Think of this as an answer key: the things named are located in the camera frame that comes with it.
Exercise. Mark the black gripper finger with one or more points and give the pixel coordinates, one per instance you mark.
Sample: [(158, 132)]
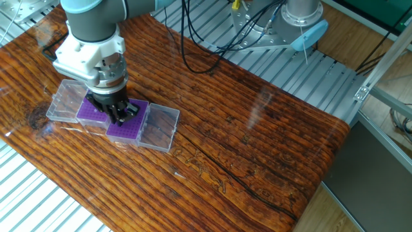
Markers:
[(130, 111), (112, 114)]

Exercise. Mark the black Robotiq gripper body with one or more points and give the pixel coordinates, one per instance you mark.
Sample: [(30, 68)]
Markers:
[(111, 98)]

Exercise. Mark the purple pipette tip box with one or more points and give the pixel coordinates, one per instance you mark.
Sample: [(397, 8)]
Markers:
[(91, 116), (128, 130)]

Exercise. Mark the small clear pipette tip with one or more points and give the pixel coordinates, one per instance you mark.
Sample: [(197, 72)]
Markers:
[(179, 175)]

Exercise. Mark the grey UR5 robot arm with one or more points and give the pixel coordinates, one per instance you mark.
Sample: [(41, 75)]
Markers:
[(93, 22)]

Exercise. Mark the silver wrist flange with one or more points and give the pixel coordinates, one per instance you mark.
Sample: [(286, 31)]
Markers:
[(109, 79)]

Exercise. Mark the wood grain table mat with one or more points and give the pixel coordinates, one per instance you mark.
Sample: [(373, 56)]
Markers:
[(225, 129)]

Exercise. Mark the perforated aluminium plate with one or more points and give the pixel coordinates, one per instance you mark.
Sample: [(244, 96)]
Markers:
[(29, 8)]

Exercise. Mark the yellow connector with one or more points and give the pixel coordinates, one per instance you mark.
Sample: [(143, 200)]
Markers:
[(236, 4)]

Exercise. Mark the white zip tie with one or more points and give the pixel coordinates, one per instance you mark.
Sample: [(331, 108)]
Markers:
[(304, 45)]

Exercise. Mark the dark grey panel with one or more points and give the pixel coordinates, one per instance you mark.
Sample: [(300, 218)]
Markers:
[(370, 193)]

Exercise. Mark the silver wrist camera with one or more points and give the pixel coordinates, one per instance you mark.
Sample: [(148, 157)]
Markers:
[(75, 74)]

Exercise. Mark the white printed camera mount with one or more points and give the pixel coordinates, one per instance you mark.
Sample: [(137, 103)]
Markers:
[(80, 54)]

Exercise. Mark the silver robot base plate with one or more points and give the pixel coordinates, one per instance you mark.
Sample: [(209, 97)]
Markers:
[(256, 38)]

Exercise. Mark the silver corner bracket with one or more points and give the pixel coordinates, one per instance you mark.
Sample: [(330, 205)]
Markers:
[(362, 93)]

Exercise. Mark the aluminium frame rail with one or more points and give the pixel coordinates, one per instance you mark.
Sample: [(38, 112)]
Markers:
[(386, 140)]

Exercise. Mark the aluminium frame post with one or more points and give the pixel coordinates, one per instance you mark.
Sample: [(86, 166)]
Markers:
[(386, 64)]

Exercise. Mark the aluminium frame beam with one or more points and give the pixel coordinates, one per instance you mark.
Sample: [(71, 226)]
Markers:
[(392, 102)]

